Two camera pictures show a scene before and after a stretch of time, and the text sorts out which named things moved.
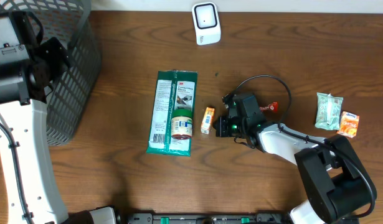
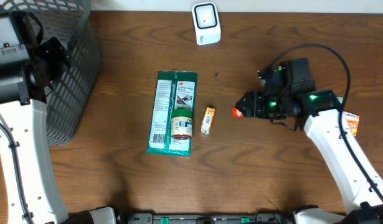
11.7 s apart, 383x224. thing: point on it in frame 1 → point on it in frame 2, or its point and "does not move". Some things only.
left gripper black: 53,57 does not move
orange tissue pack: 207,120 does not move
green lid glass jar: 182,124 does not move
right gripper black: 222,129 → 257,101
